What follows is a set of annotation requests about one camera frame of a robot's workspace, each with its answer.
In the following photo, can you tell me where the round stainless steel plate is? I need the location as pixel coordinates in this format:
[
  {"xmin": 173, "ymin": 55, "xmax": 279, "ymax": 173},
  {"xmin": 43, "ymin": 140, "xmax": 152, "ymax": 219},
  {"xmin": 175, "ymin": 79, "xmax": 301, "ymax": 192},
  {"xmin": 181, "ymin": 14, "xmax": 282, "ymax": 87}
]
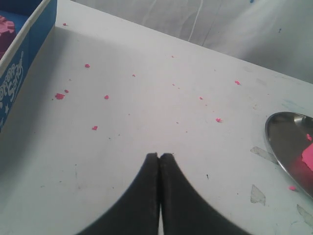
[{"xmin": 265, "ymin": 112, "xmax": 313, "ymax": 197}]

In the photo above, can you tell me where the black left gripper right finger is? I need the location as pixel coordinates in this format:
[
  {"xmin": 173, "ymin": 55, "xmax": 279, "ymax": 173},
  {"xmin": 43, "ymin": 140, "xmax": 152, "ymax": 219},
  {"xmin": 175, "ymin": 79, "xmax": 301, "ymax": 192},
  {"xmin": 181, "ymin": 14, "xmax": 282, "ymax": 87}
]
[{"xmin": 159, "ymin": 153, "xmax": 245, "ymax": 235}]

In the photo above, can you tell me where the pink clay piece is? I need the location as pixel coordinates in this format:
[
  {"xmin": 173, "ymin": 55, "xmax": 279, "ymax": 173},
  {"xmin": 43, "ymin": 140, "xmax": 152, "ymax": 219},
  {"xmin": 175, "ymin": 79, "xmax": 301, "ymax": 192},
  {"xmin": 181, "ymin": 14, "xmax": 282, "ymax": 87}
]
[{"xmin": 302, "ymin": 144, "xmax": 313, "ymax": 171}]

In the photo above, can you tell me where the blue cardboard sand box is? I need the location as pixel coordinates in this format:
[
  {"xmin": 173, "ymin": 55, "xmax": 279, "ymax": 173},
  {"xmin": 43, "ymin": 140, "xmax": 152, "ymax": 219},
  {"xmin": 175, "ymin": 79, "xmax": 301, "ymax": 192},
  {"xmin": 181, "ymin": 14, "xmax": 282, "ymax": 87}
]
[{"xmin": 0, "ymin": 0, "xmax": 57, "ymax": 126}]

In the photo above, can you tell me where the white backdrop curtain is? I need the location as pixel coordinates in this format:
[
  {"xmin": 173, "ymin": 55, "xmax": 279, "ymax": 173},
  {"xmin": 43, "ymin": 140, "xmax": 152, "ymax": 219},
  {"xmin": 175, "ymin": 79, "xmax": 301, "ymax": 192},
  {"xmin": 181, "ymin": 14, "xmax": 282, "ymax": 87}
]
[{"xmin": 57, "ymin": 0, "xmax": 313, "ymax": 83}]

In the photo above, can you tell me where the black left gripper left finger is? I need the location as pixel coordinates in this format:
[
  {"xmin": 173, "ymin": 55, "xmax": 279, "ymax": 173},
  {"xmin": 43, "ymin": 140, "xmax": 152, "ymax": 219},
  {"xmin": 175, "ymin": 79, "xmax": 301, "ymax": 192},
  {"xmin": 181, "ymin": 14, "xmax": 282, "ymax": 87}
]
[{"xmin": 79, "ymin": 153, "xmax": 160, "ymax": 235}]

